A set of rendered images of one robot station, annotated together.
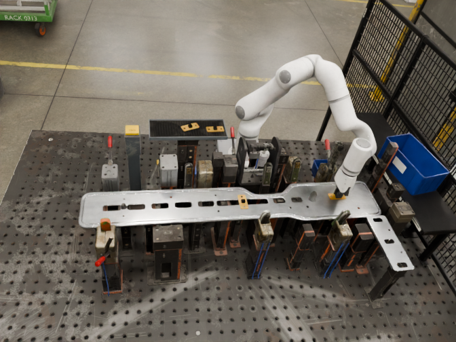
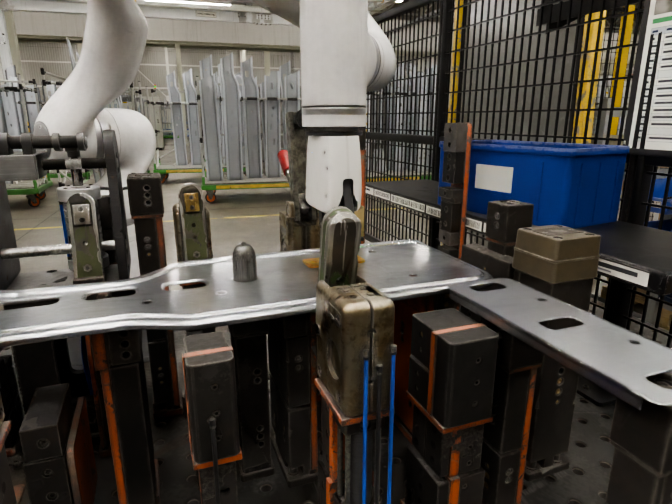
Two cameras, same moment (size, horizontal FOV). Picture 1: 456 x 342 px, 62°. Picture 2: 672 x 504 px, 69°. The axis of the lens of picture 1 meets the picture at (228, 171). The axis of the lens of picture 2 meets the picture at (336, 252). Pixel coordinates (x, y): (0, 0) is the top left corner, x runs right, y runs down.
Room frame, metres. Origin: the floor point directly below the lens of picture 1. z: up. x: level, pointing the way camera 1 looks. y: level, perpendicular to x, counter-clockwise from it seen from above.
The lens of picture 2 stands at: (0.64, -0.49, 1.21)
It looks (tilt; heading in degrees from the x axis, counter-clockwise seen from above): 15 degrees down; 356
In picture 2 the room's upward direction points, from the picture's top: straight up
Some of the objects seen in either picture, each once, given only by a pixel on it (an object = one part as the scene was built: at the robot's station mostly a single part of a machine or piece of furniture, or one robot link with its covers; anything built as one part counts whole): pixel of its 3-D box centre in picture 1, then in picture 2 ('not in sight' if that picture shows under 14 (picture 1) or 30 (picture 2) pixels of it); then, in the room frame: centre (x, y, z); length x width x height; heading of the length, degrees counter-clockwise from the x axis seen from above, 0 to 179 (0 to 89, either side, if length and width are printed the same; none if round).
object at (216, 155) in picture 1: (214, 183); not in sight; (1.35, 0.06, 0.90); 0.05 x 0.05 x 0.40; 17
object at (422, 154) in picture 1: (411, 163); (522, 178); (1.55, -0.92, 1.10); 0.30 x 0.17 x 0.13; 26
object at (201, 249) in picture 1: (195, 224); not in sight; (1.11, 0.11, 0.84); 0.13 x 0.11 x 0.29; 17
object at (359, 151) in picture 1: (358, 154); (335, 52); (1.31, -0.54, 1.29); 0.09 x 0.08 x 0.13; 139
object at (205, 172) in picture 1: (202, 193); not in sight; (1.27, 0.11, 0.89); 0.13 x 0.11 x 0.38; 17
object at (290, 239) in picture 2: (317, 189); (301, 308); (1.46, -0.49, 0.88); 0.07 x 0.06 x 0.35; 17
